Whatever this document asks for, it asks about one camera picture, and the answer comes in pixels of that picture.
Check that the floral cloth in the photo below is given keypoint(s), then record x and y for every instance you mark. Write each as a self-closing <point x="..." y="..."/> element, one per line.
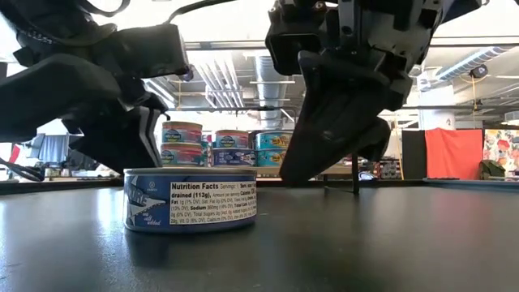
<point x="503" y="144"/>

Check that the corrugated silver duct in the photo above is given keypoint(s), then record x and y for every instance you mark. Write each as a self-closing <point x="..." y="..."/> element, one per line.
<point x="466" y="65"/>

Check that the black partition panel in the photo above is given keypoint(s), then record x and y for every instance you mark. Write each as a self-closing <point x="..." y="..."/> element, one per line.
<point x="413" y="156"/>

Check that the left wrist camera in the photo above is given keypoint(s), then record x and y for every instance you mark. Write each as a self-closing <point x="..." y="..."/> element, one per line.
<point x="150" y="50"/>

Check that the silver air duct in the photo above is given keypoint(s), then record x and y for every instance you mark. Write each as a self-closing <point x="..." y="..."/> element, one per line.
<point x="267" y="101"/>

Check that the wooden shelf black metal frame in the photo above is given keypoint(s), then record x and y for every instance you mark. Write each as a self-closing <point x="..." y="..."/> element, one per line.
<point x="355" y="178"/>

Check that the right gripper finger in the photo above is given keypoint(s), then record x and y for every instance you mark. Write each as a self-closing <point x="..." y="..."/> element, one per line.
<point x="377" y="140"/>
<point x="336" y="121"/>

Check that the black table mat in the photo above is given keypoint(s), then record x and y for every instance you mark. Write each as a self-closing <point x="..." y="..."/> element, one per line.
<point x="324" y="251"/>

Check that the black round spotlight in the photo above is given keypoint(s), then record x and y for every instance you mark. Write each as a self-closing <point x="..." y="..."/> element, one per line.
<point x="479" y="71"/>

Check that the silver-lid can white teal label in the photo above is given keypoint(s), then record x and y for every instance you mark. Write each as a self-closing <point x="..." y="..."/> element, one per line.
<point x="269" y="158"/>

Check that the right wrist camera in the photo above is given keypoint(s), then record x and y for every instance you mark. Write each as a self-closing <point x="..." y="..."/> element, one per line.
<point x="292" y="40"/>

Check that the blue grey curtain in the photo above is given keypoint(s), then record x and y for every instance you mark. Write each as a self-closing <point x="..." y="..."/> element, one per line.
<point x="52" y="148"/>

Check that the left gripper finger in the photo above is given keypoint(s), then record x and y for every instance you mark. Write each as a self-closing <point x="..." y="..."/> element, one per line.
<point x="117" y="142"/>
<point x="156" y="105"/>

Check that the orange cloth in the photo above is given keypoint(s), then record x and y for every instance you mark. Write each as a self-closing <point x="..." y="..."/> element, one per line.
<point x="454" y="156"/>

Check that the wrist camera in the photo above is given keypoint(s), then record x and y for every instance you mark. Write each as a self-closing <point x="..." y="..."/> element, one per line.
<point x="150" y="50"/>
<point x="292" y="40"/>

